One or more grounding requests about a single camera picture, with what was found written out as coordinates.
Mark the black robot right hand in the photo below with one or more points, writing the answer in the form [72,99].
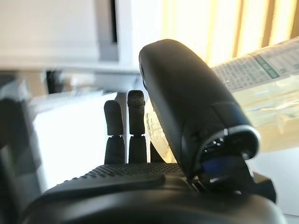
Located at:
[187,93]

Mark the yellow drink bottle white cap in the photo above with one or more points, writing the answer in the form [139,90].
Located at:
[268,93]

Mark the tall white cabinet panel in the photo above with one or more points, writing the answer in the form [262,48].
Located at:
[144,28]

